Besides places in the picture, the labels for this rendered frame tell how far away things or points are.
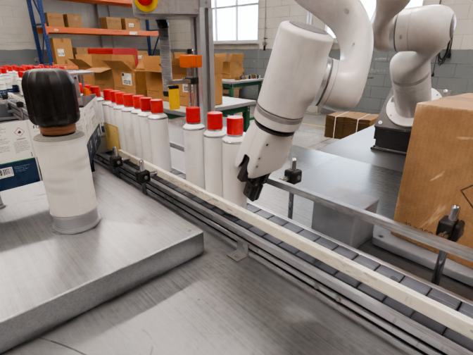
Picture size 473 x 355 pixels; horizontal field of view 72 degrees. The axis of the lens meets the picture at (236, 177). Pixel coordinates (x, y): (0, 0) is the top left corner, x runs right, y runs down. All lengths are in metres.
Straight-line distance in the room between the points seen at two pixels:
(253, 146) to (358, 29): 0.24
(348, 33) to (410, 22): 0.55
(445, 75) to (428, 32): 5.00
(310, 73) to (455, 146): 0.28
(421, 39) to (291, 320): 0.85
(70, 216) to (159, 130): 0.34
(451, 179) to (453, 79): 5.43
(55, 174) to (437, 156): 0.68
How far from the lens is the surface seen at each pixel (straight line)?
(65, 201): 0.68
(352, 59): 0.55
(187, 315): 0.54
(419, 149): 0.68
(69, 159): 0.65
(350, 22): 0.58
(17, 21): 8.56
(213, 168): 0.70
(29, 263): 0.65
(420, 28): 1.11
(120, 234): 0.67
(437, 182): 0.68
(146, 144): 0.95
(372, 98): 6.40
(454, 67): 6.07
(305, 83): 0.52
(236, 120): 0.63
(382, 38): 1.13
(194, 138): 0.76
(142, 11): 0.94
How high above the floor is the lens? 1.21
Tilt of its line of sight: 22 degrees down
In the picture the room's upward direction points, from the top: straight up
